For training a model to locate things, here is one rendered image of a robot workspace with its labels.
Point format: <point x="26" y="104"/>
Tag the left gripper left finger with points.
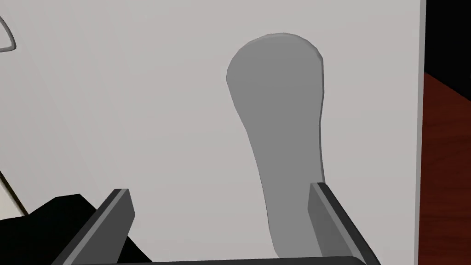
<point x="106" y="228"/>

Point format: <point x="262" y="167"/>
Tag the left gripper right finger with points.
<point x="327" y="228"/>

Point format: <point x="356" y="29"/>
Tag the black angular shape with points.
<point x="40" y="235"/>

